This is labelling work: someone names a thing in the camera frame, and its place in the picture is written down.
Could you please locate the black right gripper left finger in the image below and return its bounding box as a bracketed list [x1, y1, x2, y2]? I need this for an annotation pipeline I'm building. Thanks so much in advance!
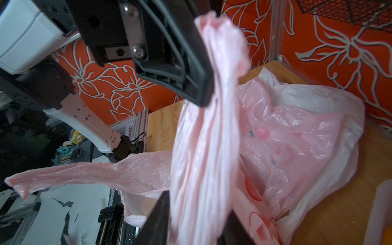
[134, 190, 170, 245]

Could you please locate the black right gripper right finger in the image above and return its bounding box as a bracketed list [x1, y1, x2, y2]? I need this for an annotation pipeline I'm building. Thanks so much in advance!
[217, 211, 255, 245]

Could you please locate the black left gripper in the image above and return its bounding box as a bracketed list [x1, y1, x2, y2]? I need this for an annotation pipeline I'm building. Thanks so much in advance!
[34, 1, 214, 107]

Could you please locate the pink plastic bag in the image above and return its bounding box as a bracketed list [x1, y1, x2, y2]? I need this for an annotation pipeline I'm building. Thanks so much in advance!
[5, 12, 365, 245]

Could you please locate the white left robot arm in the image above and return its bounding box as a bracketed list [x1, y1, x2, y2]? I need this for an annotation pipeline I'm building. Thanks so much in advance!
[1, 1, 221, 161]

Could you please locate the white plastic perforated basket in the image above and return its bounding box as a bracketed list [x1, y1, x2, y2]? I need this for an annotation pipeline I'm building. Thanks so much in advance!
[363, 179, 392, 245]

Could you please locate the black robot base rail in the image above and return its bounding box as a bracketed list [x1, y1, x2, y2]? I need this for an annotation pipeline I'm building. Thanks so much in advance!
[96, 189, 138, 245]

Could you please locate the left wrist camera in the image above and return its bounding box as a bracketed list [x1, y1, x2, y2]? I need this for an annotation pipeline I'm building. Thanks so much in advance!
[1, 0, 80, 75]

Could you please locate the black wire wall basket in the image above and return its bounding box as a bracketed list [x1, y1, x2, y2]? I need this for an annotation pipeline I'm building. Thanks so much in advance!
[297, 0, 392, 33]

